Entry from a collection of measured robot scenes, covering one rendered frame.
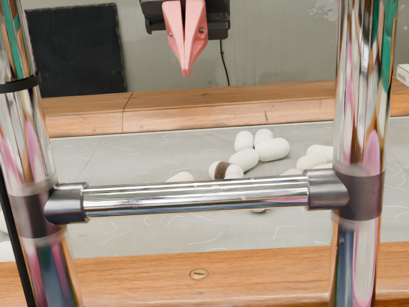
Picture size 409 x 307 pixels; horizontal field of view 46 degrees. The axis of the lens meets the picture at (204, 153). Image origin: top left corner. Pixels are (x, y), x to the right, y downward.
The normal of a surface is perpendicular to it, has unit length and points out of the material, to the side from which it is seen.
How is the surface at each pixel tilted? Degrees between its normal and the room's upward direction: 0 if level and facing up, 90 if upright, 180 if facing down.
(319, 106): 45
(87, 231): 0
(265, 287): 0
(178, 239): 0
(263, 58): 90
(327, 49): 90
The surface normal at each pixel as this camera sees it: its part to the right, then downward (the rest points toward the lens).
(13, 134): 0.14, 0.37
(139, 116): -0.06, -0.38
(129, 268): -0.07, -0.92
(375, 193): 0.44, 0.32
